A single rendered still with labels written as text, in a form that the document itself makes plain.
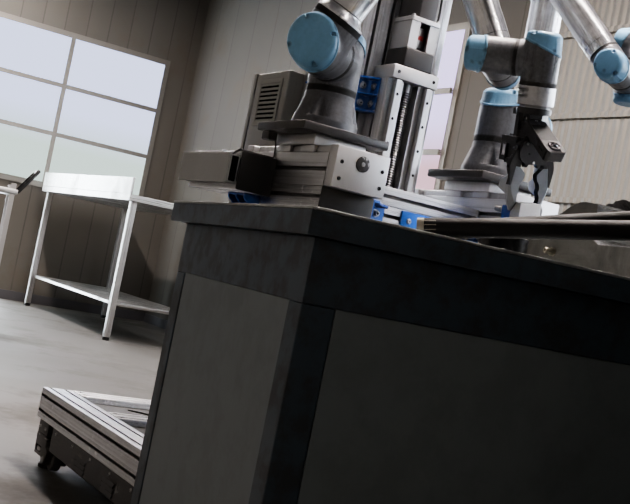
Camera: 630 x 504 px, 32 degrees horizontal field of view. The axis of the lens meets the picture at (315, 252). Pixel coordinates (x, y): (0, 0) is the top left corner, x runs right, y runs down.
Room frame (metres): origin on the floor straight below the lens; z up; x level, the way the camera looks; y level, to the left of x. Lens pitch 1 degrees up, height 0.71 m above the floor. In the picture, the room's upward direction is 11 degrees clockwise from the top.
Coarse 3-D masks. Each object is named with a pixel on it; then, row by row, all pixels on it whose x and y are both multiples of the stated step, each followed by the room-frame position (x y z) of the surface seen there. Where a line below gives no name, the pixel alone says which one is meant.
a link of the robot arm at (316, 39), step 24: (336, 0) 2.32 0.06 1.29; (360, 0) 2.32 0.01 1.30; (312, 24) 2.31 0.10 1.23; (336, 24) 2.31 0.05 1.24; (360, 24) 2.35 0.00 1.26; (288, 48) 2.34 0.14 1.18; (312, 48) 2.31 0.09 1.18; (336, 48) 2.31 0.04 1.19; (312, 72) 2.36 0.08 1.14; (336, 72) 2.39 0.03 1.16
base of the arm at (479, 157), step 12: (480, 144) 2.71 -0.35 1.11; (492, 144) 2.70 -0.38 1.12; (504, 144) 2.70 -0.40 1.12; (468, 156) 2.73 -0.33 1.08; (480, 156) 2.70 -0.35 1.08; (492, 156) 2.69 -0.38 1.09; (468, 168) 2.71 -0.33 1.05; (480, 168) 2.69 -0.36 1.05; (492, 168) 2.68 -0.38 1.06; (504, 168) 2.68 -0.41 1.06
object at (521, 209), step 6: (516, 204) 2.25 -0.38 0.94; (522, 204) 2.24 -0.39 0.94; (528, 204) 2.24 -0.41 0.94; (534, 204) 2.25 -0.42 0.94; (498, 210) 2.35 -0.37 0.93; (504, 210) 2.30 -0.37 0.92; (516, 210) 2.25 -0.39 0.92; (522, 210) 2.24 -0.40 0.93; (528, 210) 2.24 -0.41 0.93; (534, 210) 2.25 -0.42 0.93; (540, 210) 2.25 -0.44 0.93; (504, 216) 2.30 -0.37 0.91; (510, 216) 2.27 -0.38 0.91; (516, 216) 2.25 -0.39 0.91; (522, 216) 2.24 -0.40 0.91
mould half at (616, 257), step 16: (576, 208) 1.97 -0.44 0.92; (592, 208) 1.92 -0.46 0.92; (608, 208) 1.92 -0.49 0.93; (528, 240) 2.09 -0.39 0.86; (544, 240) 2.04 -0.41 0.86; (560, 240) 1.99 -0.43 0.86; (576, 240) 1.95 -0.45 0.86; (592, 240) 1.91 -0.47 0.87; (608, 240) 1.92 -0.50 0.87; (544, 256) 2.03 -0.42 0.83; (560, 256) 1.98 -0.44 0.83; (576, 256) 1.94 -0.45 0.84; (592, 256) 1.90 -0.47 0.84; (608, 256) 1.86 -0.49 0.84; (624, 256) 1.82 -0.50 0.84; (608, 272) 1.85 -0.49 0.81; (624, 272) 1.81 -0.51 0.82
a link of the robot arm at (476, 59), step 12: (480, 36) 2.25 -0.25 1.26; (492, 36) 2.25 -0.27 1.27; (468, 48) 2.24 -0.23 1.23; (480, 48) 2.23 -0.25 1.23; (492, 48) 2.22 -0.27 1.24; (504, 48) 2.22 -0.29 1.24; (516, 48) 2.21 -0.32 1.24; (468, 60) 2.25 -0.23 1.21; (480, 60) 2.24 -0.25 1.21; (492, 60) 2.23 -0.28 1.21; (504, 60) 2.22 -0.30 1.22; (492, 72) 2.26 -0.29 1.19; (504, 72) 2.24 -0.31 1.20
